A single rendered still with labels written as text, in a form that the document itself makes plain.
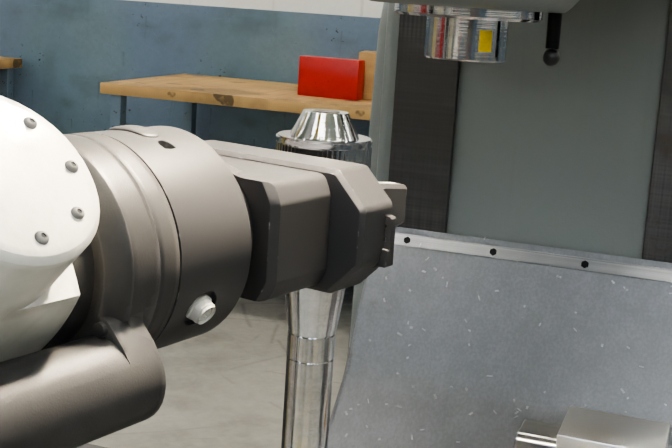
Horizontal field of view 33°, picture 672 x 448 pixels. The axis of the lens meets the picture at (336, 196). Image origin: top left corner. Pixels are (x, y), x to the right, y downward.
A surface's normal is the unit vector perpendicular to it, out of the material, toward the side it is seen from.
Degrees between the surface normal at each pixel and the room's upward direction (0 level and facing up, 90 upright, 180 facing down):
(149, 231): 72
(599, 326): 63
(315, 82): 90
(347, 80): 90
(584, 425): 0
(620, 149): 90
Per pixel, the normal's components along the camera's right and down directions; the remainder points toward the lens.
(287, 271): 0.83, 0.15
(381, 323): -0.23, -0.30
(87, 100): -0.34, 0.15
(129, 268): 0.19, 0.10
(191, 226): 0.81, -0.15
